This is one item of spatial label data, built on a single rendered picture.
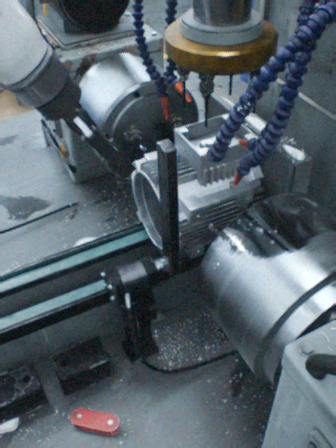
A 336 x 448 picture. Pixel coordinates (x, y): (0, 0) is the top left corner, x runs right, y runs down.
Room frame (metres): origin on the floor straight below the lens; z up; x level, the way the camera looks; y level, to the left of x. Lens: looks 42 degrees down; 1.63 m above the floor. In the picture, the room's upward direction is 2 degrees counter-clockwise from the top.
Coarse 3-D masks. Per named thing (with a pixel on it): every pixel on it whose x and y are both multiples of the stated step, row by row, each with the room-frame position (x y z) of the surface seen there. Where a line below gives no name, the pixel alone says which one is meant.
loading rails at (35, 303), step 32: (64, 256) 0.70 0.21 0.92; (96, 256) 0.69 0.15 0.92; (128, 256) 0.72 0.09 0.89; (160, 256) 0.75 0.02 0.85; (0, 288) 0.62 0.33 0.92; (32, 288) 0.63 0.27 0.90; (64, 288) 0.66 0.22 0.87; (96, 288) 0.61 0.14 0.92; (160, 288) 0.64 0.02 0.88; (192, 288) 0.67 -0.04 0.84; (0, 320) 0.54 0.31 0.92; (32, 320) 0.53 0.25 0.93; (64, 320) 0.55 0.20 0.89; (96, 320) 0.58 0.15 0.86; (160, 320) 0.60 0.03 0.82; (0, 352) 0.50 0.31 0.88; (32, 352) 0.52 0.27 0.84
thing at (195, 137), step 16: (176, 128) 0.79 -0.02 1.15; (192, 128) 0.80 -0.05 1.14; (208, 128) 0.82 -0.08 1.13; (176, 144) 0.78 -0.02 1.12; (192, 144) 0.78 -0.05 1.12; (208, 144) 0.75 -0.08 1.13; (192, 160) 0.73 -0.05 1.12; (224, 160) 0.72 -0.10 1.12; (208, 176) 0.71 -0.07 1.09; (224, 176) 0.72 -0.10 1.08
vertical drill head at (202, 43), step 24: (216, 0) 0.73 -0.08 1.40; (240, 0) 0.73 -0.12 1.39; (192, 24) 0.74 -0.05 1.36; (216, 24) 0.73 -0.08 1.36; (240, 24) 0.74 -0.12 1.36; (264, 24) 0.79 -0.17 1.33; (168, 48) 0.74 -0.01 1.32; (192, 48) 0.71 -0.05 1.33; (216, 48) 0.70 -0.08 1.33; (240, 48) 0.70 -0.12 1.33; (264, 48) 0.70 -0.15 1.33; (216, 72) 0.69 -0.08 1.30; (240, 72) 0.69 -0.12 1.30
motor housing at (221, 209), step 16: (144, 176) 0.78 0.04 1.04; (192, 176) 0.71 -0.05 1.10; (144, 192) 0.79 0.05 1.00; (192, 192) 0.69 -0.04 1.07; (208, 192) 0.70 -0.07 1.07; (224, 192) 0.70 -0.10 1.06; (256, 192) 0.71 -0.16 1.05; (144, 208) 0.77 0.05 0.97; (208, 208) 0.67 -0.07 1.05; (224, 208) 0.68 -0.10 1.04; (240, 208) 0.69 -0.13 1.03; (144, 224) 0.75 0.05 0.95; (160, 224) 0.75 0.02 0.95; (192, 224) 0.65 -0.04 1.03; (208, 224) 0.66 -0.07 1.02; (224, 224) 0.68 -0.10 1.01; (160, 240) 0.71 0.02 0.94; (192, 240) 0.65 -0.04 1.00; (208, 240) 0.67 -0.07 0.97
